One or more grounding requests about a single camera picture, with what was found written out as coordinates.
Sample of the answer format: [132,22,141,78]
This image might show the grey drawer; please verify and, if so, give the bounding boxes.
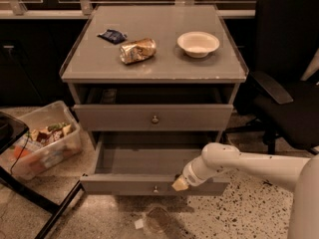
[74,85,232,131]
[79,131,231,196]

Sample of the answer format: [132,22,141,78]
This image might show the blue snack wrapper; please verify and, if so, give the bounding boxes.
[99,29,127,45]

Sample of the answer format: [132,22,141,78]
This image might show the grey three-drawer cabinet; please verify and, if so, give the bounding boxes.
[59,4,249,196]

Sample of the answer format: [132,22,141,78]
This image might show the black stand with base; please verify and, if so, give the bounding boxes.
[0,113,82,239]

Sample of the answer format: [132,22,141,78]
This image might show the small white paper scrap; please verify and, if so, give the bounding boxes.
[135,219,144,229]

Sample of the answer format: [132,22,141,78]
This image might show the dark item in top drawer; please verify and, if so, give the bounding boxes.
[101,89,117,105]

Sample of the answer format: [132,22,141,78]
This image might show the grey top drawer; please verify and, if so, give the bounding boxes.
[74,85,232,131]

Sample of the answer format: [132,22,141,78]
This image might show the white paper bowl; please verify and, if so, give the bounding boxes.
[177,32,220,59]

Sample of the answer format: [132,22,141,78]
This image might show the clear plastic storage bin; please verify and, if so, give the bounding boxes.
[0,101,82,180]

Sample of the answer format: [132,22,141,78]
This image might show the snack packs in bin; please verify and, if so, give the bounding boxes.
[13,122,73,159]

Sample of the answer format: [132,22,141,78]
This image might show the black office chair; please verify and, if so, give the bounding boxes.
[234,0,319,154]

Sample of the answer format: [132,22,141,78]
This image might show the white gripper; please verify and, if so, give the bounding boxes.
[172,156,215,191]

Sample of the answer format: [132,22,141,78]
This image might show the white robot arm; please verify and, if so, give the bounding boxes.
[172,142,319,239]

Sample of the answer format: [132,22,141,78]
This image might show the crushed gold soda can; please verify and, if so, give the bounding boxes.
[120,38,157,65]

